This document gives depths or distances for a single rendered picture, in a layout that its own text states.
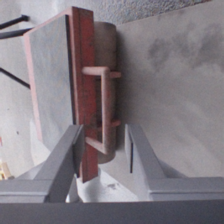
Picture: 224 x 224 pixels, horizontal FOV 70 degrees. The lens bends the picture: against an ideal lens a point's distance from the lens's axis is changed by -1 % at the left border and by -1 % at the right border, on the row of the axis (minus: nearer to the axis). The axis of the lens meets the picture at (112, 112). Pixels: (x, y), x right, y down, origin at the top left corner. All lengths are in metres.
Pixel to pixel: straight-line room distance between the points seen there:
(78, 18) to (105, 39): 0.07
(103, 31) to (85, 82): 0.10
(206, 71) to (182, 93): 0.05
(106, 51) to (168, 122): 0.17
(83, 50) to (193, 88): 0.18
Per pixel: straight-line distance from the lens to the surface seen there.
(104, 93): 0.22
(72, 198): 0.67
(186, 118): 0.28
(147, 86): 0.31
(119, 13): 0.39
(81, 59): 0.27
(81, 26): 0.28
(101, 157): 0.37
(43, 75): 0.38
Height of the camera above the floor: 0.26
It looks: 39 degrees down
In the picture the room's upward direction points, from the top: 103 degrees counter-clockwise
